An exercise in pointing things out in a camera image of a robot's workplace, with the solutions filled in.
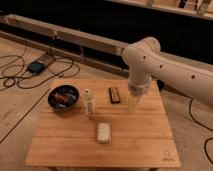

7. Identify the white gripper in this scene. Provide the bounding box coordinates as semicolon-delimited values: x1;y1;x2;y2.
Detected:
128;81;150;96

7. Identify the white wrapped snack packet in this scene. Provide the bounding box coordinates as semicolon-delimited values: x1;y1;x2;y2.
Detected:
97;122;111;143

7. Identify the black cable on floor left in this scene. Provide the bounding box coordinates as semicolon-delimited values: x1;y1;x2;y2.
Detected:
0;43;81;144

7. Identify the white paper cup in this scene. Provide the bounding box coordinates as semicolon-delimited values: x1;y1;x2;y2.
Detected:
124;94;139;111

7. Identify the wooden folding table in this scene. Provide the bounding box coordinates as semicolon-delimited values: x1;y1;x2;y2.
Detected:
26;79;180;168

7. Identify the black cable on floor right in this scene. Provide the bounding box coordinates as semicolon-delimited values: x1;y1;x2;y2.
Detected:
188;96;213;165

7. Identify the blue power adapter box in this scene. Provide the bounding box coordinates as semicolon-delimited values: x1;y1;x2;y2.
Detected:
27;61;45;74

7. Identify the dark bowl with snacks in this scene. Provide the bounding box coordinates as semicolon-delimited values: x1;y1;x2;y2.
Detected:
48;85;79;111

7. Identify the black cable on floor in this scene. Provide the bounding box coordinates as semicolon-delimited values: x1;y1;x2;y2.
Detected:
188;96;213;165
0;43;81;144

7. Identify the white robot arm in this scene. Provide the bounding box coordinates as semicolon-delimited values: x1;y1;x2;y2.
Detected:
122;37;213;108

